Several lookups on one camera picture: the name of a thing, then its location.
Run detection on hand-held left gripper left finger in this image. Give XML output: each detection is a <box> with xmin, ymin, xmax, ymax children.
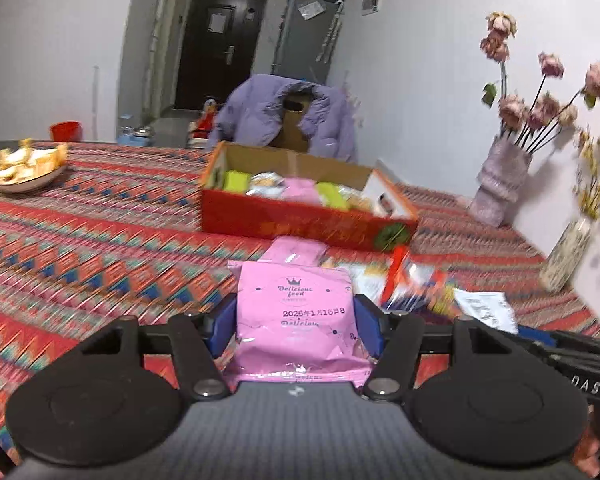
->
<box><xmin>77</xmin><ymin>296</ymin><xmax>239</xmax><ymax>402</ymax></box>

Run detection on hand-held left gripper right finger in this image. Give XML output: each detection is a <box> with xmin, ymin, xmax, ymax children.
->
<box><xmin>355</xmin><ymin>294</ymin><xmax>523</xmax><ymax>402</ymax></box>

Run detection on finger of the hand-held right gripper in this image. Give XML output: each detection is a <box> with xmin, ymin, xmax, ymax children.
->
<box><xmin>510</xmin><ymin>326</ymin><xmax>600</xmax><ymax>361</ymax></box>

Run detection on red and blue snack packet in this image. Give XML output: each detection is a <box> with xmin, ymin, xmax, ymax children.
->
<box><xmin>380</xmin><ymin>246</ymin><xmax>456</xmax><ymax>313</ymax></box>

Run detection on red cardboard box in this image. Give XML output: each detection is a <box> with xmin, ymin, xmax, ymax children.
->
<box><xmin>199</xmin><ymin>141</ymin><xmax>421</xmax><ymax>252</ymax></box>

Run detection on slender floral vase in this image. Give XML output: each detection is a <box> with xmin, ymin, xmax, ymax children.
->
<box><xmin>539</xmin><ymin>217</ymin><xmax>595</xmax><ymax>293</ymax></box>

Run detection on pink ribbed vase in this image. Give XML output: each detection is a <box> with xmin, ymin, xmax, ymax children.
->
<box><xmin>469</xmin><ymin>135</ymin><xmax>533</xmax><ymax>227</ymax></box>

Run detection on purple puffer jacket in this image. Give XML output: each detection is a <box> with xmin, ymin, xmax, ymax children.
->
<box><xmin>212</xmin><ymin>74</ymin><xmax>358</xmax><ymax>165</ymax></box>

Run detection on red bag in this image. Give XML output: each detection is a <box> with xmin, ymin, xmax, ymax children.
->
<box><xmin>192</xmin><ymin>99</ymin><xmax>221</xmax><ymax>133</ymax></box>

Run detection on brown chair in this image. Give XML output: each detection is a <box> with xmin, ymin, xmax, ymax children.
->
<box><xmin>272</xmin><ymin>94</ymin><xmax>313</xmax><ymax>153</ymax></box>

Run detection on blue pet feeder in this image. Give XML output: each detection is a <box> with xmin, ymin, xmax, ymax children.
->
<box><xmin>117</xmin><ymin>117</ymin><xmax>156</xmax><ymax>147</ymax></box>

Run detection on shallow bowl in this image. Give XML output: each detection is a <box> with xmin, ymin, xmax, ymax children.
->
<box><xmin>0</xmin><ymin>147</ymin><xmax>70</xmax><ymax>195</ymax></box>

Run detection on dried pink roses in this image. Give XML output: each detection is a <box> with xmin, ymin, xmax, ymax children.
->
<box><xmin>480</xmin><ymin>10</ymin><xmax>600</xmax><ymax>153</ymax></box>

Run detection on red bucket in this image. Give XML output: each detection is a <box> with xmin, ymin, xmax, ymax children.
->
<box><xmin>50</xmin><ymin>121</ymin><xmax>81</xmax><ymax>143</ymax></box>

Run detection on black entrance door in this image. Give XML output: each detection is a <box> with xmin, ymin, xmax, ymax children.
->
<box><xmin>174</xmin><ymin>0</ymin><xmax>271</xmax><ymax>112</ymax></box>

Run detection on white interior door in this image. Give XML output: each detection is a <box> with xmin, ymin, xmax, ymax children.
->
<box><xmin>142</xmin><ymin>0</ymin><xmax>183</xmax><ymax>126</ymax></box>

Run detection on grey refrigerator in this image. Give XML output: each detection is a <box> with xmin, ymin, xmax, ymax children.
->
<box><xmin>272</xmin><ymin>0</ymin><xmax>346</xmax><ymax>86</ymax></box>

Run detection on white umbrella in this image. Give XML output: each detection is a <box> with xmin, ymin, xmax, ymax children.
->
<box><xmin>317</xmin><ymin>2</ymin><xmax>343</xmax><ymax>63</ymax></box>

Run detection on black frame stool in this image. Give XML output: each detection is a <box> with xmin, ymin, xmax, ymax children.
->
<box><xmin>187</xmin><ymin>129</ymin><xmax>216</xmax><ymax>150</ymax></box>

